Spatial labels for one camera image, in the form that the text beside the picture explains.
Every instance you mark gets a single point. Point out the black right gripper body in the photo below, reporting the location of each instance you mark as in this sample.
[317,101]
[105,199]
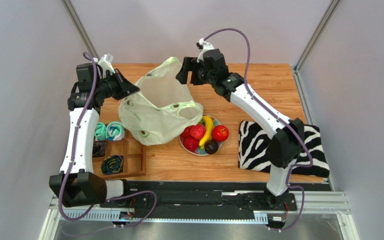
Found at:
[195,68]

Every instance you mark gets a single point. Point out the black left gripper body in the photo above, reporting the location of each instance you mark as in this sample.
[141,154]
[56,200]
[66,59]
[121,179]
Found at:
[109,87]

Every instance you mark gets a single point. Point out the pale green plastic bag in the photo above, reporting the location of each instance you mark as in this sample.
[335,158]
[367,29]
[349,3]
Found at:
[163,107]

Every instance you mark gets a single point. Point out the red strawberry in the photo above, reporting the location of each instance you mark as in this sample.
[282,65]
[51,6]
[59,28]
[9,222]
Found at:
[197,131]

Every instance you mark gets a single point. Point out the yellow banana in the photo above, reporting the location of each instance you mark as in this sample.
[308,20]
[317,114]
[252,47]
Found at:
[209,125]

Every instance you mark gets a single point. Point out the red apple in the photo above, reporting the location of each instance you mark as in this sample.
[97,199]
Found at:
[220,133]

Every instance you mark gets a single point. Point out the dark avocado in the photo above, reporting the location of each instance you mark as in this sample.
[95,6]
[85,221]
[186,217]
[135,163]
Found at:
[211,147]

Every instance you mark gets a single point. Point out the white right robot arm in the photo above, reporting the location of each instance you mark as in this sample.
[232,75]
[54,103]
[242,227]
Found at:
[286,135]

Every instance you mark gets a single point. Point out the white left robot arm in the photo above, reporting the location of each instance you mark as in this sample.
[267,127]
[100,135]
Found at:
[76,184]

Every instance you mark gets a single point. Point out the teal white rolled sock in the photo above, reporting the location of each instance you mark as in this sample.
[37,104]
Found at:
[115,131]

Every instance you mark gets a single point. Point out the patterned ceramic plate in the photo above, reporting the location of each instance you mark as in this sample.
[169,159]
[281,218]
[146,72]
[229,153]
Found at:
[198,151]

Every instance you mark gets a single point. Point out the black rolled sock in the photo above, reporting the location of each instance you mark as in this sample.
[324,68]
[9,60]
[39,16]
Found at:
[99,149]

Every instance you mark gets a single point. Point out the red round fruit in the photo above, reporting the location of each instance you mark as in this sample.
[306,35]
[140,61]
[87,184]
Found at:
[186,133]

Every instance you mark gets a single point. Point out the wooden compartment tray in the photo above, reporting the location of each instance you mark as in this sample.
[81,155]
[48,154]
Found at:
[132,151]

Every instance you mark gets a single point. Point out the dark green rolled sock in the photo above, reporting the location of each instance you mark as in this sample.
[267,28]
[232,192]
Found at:
[112,165]

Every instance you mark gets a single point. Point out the zebra striped cushion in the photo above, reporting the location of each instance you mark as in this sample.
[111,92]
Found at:
[253,142]

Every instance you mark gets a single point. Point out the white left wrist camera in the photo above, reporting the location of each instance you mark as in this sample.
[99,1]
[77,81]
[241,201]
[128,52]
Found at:
[105,65]

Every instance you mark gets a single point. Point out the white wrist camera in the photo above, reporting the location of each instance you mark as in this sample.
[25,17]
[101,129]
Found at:
[203,46]
[105,65]

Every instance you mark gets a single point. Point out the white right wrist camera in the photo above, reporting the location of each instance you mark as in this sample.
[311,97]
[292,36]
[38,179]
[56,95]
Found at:
[203,46]

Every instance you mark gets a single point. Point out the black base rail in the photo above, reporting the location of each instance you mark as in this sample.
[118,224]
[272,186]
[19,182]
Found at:
[203,201]

